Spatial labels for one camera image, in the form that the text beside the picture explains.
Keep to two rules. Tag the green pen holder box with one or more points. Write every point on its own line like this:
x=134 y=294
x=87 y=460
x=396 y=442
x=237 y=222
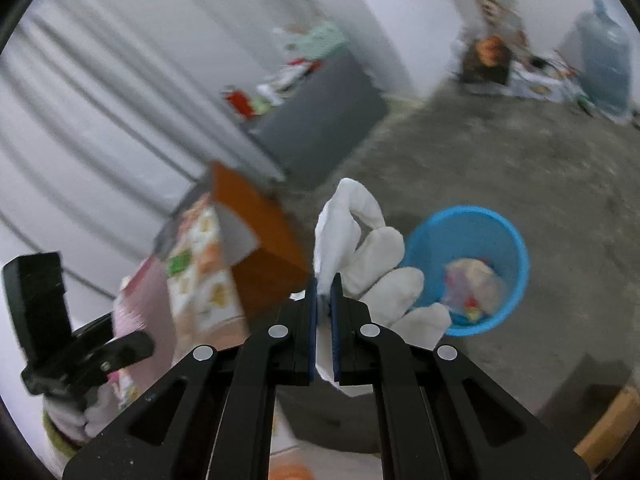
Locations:
x=322 y=37

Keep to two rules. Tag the blue water jug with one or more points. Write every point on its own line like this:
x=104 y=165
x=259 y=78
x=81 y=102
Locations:
x=602 y=60

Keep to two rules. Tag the black snack box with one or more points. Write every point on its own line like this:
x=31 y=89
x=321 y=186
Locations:
x=482 y=67

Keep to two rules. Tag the pink towel roll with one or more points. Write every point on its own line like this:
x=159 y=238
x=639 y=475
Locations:
x=145 y=300

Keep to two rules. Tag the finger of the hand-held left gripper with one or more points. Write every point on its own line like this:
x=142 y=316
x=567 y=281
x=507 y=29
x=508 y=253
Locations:
x=132 y=347

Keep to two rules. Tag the wooden board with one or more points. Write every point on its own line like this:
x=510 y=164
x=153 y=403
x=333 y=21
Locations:
x=610 y=425

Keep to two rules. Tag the patterned tile-print tablecloth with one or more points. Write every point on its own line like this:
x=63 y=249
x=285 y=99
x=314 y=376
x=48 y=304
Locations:
x=200 y=260

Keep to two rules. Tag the white cloth glove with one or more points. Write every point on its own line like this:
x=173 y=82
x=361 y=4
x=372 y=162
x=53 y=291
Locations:
x=370 y=255

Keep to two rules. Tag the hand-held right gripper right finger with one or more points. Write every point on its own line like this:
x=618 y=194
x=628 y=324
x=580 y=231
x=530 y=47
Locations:
x=337 y=330

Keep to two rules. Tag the white curtain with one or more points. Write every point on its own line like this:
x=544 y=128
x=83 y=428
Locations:
x=100 y=110

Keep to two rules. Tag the blue plastic basket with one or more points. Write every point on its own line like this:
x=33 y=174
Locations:
x=435 y=245

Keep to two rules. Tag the person's left forearm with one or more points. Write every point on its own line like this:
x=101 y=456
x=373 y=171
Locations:
x=55 y=442

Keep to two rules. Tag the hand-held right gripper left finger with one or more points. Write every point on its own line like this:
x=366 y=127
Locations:
x=312 y=330

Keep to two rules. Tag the person's left hand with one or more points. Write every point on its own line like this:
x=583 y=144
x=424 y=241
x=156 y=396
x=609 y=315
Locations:
x=92 y=412

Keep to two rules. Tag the white floor mat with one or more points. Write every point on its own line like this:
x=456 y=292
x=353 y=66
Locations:
x=540 y=85

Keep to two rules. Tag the grey cabinet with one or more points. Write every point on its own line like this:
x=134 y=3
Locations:
x=315 y=120

